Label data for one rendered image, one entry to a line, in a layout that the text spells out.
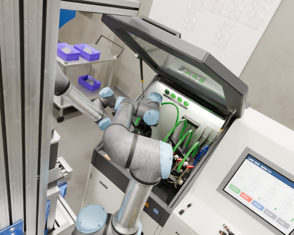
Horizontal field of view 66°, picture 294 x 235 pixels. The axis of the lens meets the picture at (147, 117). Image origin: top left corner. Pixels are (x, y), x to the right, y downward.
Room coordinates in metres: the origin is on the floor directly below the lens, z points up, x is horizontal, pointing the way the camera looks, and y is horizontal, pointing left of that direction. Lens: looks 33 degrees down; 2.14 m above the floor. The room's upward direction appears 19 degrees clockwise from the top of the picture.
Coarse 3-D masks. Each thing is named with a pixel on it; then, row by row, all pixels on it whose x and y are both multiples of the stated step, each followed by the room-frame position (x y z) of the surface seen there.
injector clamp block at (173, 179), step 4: (172, 172) 1.22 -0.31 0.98; (172, 176) 1.18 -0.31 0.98; (176, 176) 1.20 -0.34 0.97; (160, 180) 1.18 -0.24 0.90; (164, 180) 1.17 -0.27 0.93; (168, 180) 1.16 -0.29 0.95; (172, 180) 1.15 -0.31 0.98; (176, 180) 1.16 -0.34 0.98; (184, 180) 1.18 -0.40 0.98; (156, 184) 1.19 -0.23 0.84; (160, 184) 1.18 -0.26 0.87; (168, 184) 1.15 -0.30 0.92; (172, 184) 1.14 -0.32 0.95; (172, 188) 1.14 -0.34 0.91; (176, 188) 1.12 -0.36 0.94; (176, 192) 1.12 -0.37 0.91
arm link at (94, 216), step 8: (88, 208) 0.56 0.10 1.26; (96, 208) 0.57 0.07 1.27; (80, 216) 0.52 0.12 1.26; (88, 216) 0.52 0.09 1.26; (96, 216) 0.53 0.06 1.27; (104, 216) 0.54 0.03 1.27; (80, 224) 0.49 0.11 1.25; (88, 224) 0.49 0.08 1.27; (96, 224) 0.50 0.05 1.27; (104, 224) 0.52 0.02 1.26; (80, 232) 0.48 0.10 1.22; (88, 232) 0.48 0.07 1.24; (96, 232) 0.49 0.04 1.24; (104, 232) 0.50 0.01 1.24
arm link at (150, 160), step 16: (144, 144) 0.56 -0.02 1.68; (160, 144) 0.58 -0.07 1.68; (128, 160) 0.51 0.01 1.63; (144, 160) 0.52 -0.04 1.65; (160, 160) 0.53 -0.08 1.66; (144, 176) 0.52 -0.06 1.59; (160, 176) 0.53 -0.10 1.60; (128, 192) 0.54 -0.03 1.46; (144, 192) 0.53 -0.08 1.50; (128, 208) 0.52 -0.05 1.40; (112, 224) 0.52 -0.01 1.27; (128, 224) 0.51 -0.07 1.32
